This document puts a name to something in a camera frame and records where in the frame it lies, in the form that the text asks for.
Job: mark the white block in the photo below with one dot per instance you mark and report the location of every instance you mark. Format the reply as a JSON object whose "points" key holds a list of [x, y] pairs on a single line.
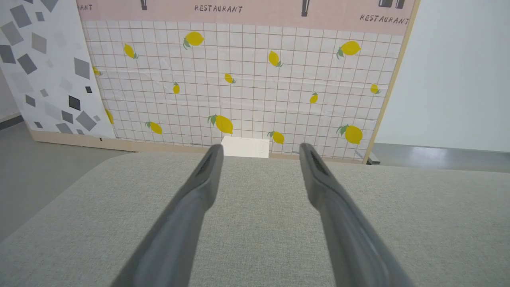
{"points": [[245, 146]]}

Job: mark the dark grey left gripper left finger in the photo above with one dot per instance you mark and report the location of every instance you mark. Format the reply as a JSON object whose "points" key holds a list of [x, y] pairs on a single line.
{"points": [[179, 231]]}

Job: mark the grey terrazzo pattern panel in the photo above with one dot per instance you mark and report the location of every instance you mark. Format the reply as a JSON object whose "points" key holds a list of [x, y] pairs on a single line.
{"points": [[44, 67]]}

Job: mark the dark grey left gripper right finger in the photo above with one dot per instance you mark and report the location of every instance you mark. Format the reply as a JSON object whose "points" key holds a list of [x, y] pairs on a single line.
{"points": [[346, 231]]}

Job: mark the lemon print grid panel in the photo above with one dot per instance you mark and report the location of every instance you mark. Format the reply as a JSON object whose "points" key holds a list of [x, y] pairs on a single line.
{"points": [[255, 79]]}

